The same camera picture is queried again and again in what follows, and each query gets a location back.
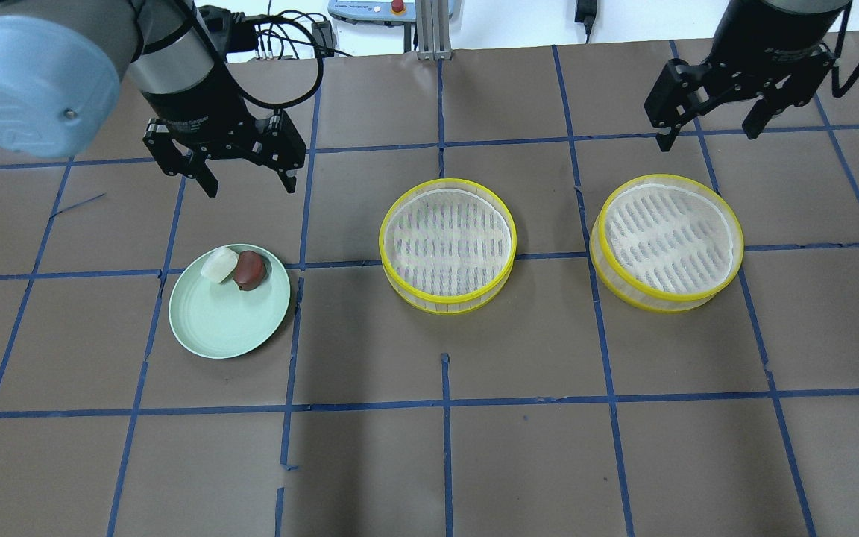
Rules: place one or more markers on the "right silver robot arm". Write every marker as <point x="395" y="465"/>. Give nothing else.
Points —
<point x="789" y="26"/>

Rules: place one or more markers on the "black power adapter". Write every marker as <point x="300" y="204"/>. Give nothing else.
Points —
<point x="586" y="14"/>

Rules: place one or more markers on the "aluminium frame post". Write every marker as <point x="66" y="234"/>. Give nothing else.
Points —
<point x="432" y="21"/>

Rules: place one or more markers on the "light green plate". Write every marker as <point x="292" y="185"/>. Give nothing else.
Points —
<point x="217" y="319"/>

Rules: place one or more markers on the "white steamed bun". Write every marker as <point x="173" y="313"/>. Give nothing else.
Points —
<point x="219" y="265"/>

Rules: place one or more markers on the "brown steamed bun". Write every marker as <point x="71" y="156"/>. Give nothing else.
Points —
<point x="250" y="270"/>

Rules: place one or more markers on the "teach pendant near post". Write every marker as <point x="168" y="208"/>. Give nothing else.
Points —
<point x="375" y="12"/>

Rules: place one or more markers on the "yellow steamer basket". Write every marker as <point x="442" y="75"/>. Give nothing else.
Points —
<point x="666" y="243"/>
<point x="447" y="246"/>

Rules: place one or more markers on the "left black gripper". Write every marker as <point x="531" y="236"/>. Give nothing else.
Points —
<point x="192" y="107"/>

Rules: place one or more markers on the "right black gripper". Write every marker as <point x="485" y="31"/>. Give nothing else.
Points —
<point x="765" y="33"/>

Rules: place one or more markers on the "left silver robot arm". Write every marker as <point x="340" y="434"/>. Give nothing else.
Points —
<point x="62" y="64"/>

